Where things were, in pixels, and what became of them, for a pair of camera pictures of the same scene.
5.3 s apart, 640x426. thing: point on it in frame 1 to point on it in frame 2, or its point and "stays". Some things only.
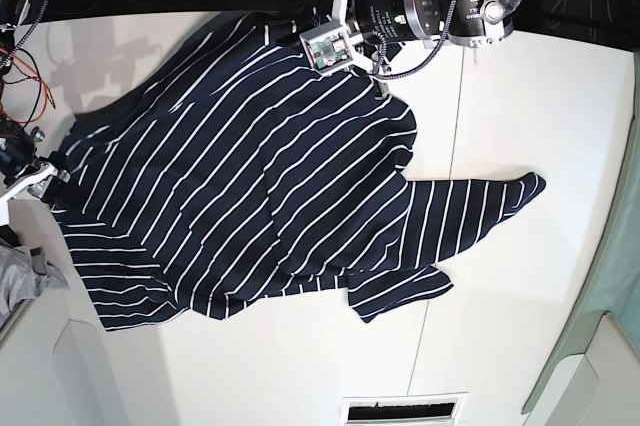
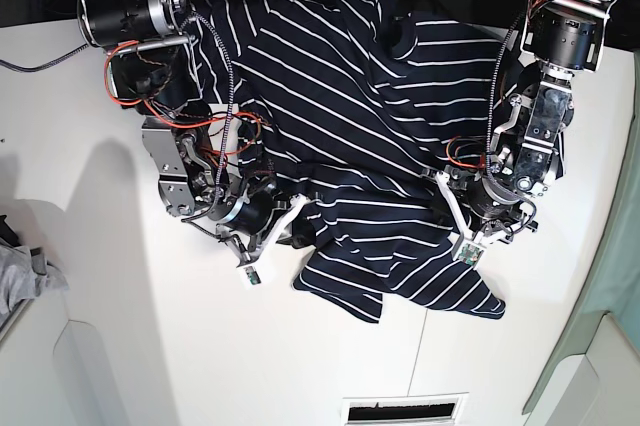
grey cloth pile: [18, 280] stays
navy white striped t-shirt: [240, 171] to [357, 105]
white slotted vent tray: [433, 409] stays
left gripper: [17, 154] to [252, 211]
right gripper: [394, 8] to [495, 218]
